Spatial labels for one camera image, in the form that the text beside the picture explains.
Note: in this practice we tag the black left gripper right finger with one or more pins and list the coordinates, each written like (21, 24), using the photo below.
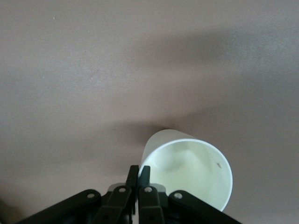
(151, 205)

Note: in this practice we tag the brown table cover mat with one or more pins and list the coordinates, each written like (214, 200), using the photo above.
(93, 70)

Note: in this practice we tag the white plastic cup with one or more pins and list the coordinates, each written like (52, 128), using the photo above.
(191, 168)

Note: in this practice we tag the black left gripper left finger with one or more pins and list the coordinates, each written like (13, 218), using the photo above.
(116, 203)

